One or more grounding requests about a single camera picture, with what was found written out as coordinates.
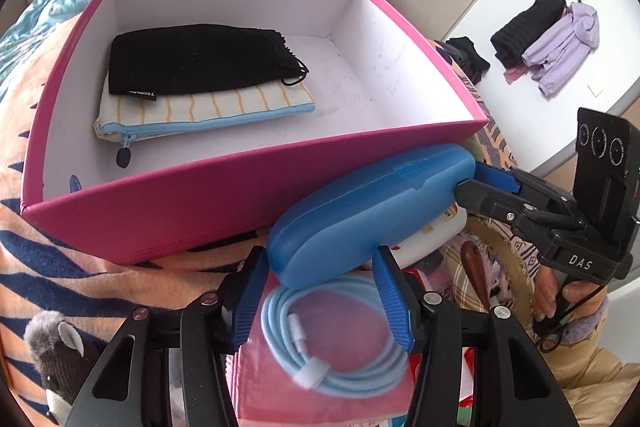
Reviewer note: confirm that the white wall switch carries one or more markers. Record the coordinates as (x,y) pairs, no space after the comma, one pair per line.
(596,90)

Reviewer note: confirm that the black fabric pouch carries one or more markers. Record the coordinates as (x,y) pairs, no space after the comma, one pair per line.
(200,57)

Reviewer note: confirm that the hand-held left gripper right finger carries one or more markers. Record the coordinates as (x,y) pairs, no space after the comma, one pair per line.
(395,307)

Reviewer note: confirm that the white plastic bottle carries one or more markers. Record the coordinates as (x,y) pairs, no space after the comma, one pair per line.
(430,242)

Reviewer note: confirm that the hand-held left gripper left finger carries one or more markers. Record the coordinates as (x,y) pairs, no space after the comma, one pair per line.
(247,302)

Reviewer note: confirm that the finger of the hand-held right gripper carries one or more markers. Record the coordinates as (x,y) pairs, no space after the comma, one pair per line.
(500,207)
(495,177)

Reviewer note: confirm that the purple hooded jacket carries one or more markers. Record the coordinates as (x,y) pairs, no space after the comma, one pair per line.
(565,47)

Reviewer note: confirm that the person's right hand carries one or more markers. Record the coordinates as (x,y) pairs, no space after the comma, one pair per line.
(544,294)

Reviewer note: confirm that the blue glasses case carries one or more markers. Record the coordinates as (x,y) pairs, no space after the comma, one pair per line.
(350,227)

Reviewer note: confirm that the black jacket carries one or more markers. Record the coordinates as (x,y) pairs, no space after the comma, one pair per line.
(530,27)

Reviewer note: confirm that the beige plaid headband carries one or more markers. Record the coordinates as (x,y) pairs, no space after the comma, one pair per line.
(520,277)

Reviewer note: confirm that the pink plastic bag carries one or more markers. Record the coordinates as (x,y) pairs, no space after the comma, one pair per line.
(340,322)

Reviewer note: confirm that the pink cardboard box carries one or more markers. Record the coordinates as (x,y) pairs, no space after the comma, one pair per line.
(200,207)

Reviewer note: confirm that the pink garment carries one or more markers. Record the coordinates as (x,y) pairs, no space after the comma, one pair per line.
(515,74)

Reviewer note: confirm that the grey plush toy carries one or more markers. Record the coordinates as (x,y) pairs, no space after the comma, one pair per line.
(60,357)

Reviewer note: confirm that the yellow striped white pouch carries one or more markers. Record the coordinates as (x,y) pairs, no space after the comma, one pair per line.
(200,107)

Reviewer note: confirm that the person's yellow clothing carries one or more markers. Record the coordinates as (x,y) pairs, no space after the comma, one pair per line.
(600,367)

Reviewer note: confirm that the green plush toy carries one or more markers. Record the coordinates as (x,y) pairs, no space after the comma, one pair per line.
(480,153)

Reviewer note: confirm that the dark clothes pile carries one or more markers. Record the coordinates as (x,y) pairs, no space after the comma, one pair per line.
(467,54)

